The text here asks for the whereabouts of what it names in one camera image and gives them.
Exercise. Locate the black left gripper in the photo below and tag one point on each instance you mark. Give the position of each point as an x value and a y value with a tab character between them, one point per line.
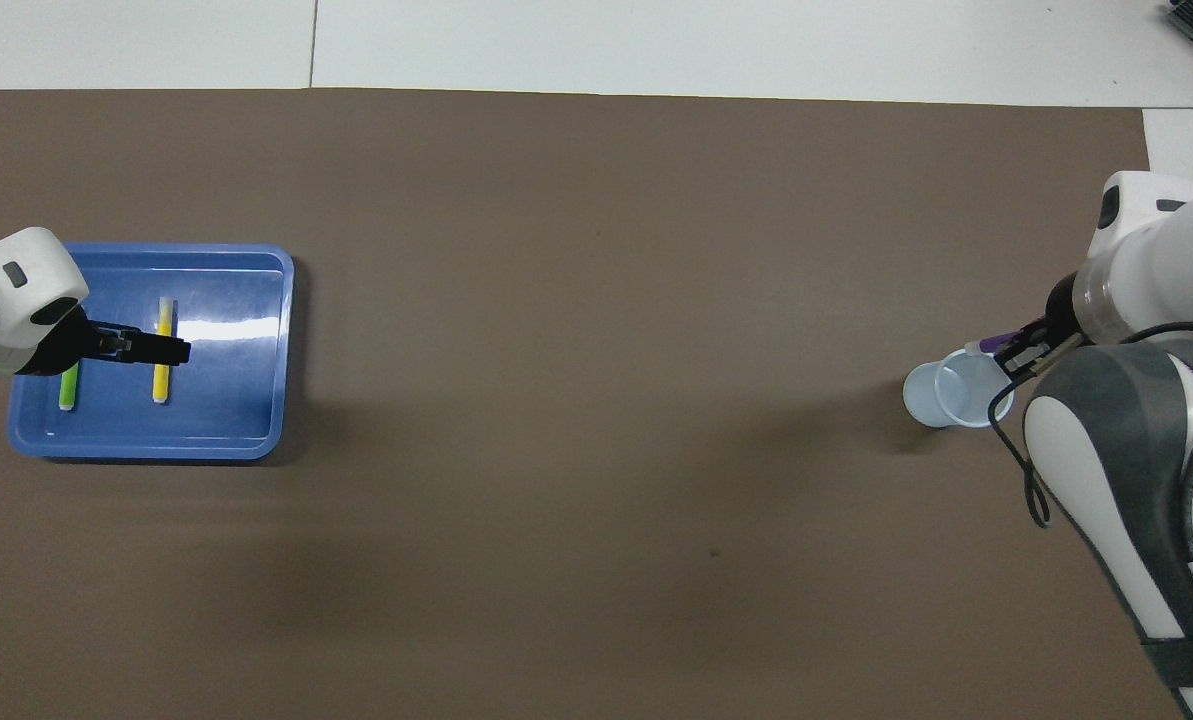
71	350

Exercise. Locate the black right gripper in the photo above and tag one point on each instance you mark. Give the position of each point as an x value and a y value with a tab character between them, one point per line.
1064	310

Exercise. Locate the yellow marker pen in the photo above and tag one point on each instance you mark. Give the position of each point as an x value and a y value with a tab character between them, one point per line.
163	315

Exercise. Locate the purple marker pen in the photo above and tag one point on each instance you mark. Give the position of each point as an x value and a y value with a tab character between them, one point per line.
996	343

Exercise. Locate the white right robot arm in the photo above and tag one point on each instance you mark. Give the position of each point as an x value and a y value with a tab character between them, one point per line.
1156	260

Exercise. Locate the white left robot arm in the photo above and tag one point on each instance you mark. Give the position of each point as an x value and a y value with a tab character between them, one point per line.
16	290

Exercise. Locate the green marker pen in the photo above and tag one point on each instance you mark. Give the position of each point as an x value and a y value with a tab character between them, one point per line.
68	390

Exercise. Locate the pale blue plastic cup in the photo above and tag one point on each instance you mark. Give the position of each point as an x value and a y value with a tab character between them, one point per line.
946	400

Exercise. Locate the blue plastic tray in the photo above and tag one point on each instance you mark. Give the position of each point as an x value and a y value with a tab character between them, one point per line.
226	420

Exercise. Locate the brown table mat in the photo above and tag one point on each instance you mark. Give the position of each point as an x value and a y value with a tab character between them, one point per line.
596	300

